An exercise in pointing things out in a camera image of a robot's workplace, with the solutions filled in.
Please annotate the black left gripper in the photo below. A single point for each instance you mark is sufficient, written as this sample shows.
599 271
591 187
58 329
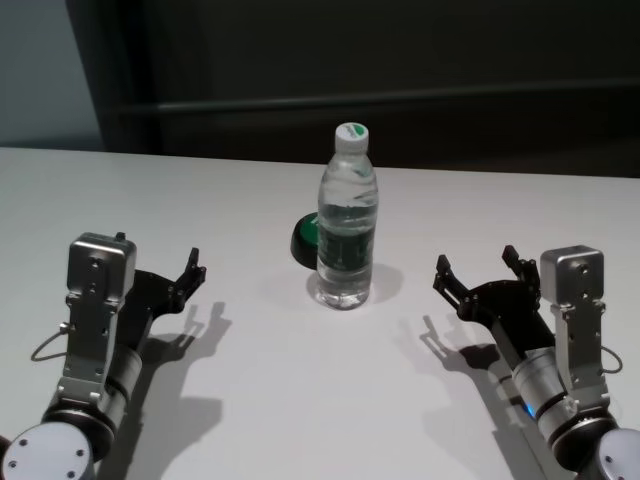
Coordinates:
150 300

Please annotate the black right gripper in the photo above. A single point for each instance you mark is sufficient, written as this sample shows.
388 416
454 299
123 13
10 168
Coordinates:
510 310

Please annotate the clear water bottle green label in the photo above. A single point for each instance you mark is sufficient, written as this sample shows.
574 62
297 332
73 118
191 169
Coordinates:
346 225

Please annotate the green YES button black base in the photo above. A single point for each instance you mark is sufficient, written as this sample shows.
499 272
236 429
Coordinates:
304 240

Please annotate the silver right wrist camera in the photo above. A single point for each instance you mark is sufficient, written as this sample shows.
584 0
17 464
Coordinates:
575 280

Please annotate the dark vertical frame post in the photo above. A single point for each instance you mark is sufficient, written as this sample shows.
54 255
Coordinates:
137 75

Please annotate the grey horizontal rail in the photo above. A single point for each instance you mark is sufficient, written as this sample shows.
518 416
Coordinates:
400 103

